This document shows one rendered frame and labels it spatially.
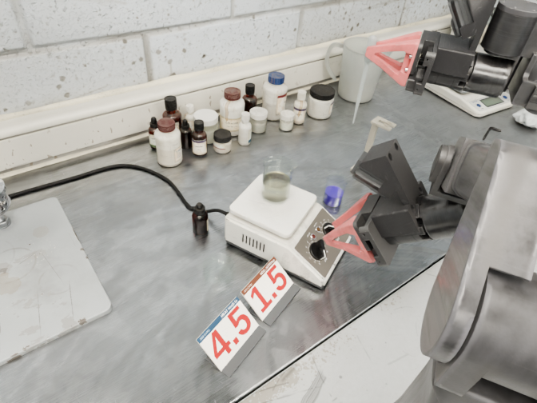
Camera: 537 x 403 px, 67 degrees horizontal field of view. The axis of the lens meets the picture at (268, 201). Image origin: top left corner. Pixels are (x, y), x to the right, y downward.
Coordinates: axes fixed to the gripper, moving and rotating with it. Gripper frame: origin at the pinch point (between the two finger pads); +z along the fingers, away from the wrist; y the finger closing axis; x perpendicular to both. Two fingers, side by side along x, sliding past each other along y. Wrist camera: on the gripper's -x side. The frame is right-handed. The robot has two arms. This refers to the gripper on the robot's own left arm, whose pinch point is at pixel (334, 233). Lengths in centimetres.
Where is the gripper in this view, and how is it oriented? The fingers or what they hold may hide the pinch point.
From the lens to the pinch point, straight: 61.2
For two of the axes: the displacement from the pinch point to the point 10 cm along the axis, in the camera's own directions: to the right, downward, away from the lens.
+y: -4.9, 5.7, -6.6
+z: -7.1, 1.9, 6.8
